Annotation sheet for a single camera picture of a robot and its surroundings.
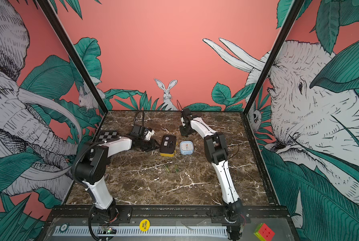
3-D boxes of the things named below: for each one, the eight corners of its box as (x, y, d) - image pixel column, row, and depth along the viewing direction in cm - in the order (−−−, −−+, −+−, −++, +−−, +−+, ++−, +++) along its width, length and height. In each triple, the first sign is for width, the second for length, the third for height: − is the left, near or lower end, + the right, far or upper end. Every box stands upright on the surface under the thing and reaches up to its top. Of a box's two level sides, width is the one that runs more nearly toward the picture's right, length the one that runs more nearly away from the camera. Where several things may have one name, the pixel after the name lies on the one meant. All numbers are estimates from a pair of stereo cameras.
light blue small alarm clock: (179, 154, 98) (179, 152, 95) (179, 142, 104) (179, 140, 101) (193, 154, 98) (194, 152, 96) (193, 143, 104) (193, 140, 102)
